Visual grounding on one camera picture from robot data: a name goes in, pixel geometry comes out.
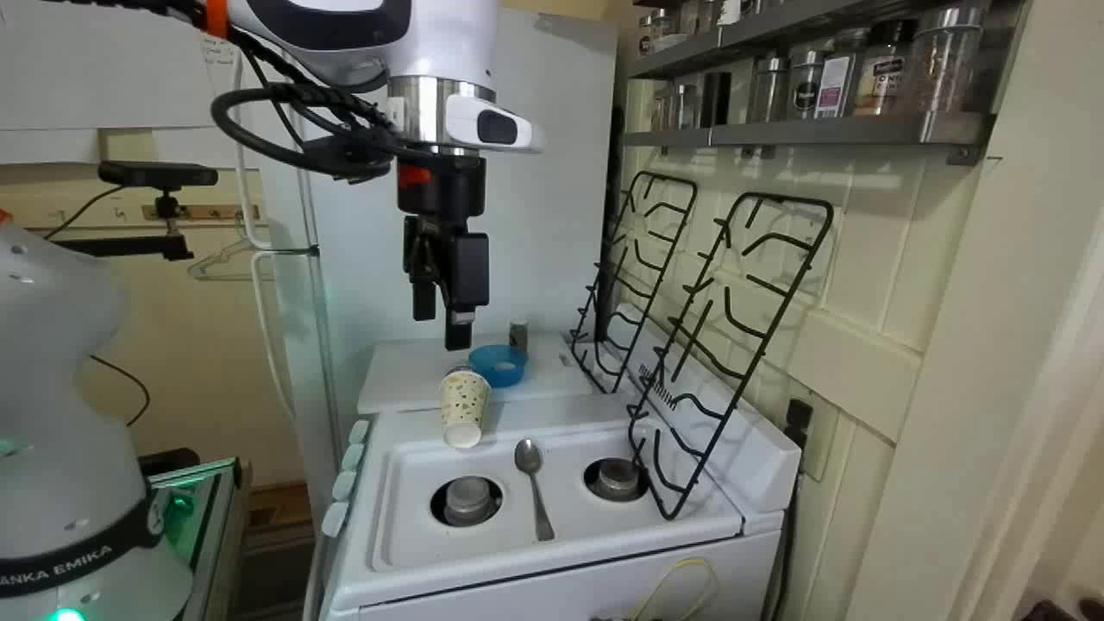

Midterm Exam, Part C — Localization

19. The thin black cable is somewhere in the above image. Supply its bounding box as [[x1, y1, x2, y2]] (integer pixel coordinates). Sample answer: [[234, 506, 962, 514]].
[[87, 347, 156, 432]]

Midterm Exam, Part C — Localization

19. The glass spice jar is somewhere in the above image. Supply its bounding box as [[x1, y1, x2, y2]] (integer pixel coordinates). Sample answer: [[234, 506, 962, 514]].
[[663, 76, 702, 130], [750, 52, 793, 124], [919, 2, 986, 116], [815, 44, 861, 121], [857, 19, 913, 116], [789, 44, 821, 121]]

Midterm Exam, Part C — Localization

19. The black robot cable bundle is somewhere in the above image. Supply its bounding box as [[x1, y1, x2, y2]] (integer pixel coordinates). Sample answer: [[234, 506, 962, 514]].
[[210, 19, 403, 185]]

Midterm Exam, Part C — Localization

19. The black stove grate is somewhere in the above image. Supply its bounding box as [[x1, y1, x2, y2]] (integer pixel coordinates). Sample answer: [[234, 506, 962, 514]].
[[626, 190, 840, 524], [567, 169, 702, 397]]

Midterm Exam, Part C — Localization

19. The black camera on stand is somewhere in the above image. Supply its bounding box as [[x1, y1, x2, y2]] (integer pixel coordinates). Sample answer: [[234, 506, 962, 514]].
[[48, 157, 220, 267]]

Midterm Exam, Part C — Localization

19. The metal spice shelf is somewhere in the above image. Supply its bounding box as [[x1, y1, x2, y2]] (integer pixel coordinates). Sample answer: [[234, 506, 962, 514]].
[[617, 110, 996, 164], [627, 0, 926, 84]]

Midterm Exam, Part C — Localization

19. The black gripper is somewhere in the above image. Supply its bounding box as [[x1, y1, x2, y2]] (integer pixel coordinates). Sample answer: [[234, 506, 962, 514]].
[[395, 151, 494, 356]]

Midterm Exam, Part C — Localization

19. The blue tape roll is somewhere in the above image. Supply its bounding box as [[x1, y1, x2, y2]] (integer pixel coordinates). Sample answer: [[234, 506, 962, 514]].
[[465, 340, 533, 390]]

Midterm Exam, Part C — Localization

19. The round metal stove burner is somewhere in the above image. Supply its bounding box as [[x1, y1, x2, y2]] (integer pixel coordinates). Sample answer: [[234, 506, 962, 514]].
[[427, 471, 506, 530], [580, 456, 652, 506]]

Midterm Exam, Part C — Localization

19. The metal robot base stand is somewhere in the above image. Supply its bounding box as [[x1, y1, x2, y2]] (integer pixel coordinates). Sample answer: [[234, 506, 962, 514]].
[[134, 456, 252, 621]]

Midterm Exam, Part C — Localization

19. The white gas stove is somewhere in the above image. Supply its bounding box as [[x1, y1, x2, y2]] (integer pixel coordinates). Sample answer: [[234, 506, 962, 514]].
[[315, 331, 805, 621]]

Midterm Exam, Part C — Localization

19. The metal spoon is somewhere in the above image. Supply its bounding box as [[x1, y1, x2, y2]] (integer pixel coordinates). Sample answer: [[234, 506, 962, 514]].
[[511, 436, 559, 544]]

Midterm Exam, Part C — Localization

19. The white polka dot paper cup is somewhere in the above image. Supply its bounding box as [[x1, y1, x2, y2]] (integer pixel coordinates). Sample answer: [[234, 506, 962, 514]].
[[440, 366, 496, 453]]

